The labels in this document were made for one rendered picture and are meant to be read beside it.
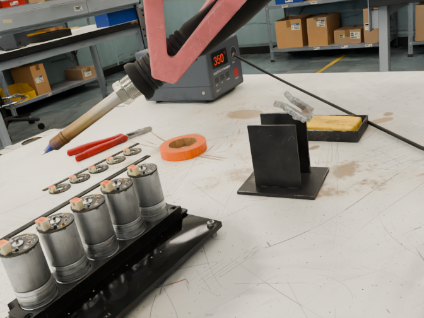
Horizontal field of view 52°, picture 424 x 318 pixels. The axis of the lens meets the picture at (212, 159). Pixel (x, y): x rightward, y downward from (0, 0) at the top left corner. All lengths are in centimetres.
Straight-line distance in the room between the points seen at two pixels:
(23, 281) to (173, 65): 16
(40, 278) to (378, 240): 23
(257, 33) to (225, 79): 475
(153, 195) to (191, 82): 42
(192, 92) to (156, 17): 52
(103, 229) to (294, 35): 454
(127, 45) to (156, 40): 602
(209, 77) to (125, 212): 43
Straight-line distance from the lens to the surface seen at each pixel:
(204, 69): 73
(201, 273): 33
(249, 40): 560
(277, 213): 38
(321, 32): 467
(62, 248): 31
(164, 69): 25
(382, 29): 220
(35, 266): 30
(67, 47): 313
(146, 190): 35
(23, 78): 503
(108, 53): 604
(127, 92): 27
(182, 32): 26
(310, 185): 42
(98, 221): 32
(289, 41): 484
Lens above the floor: 94
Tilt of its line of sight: 22 degrees down
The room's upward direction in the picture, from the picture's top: 10 degrees counter-clockwise
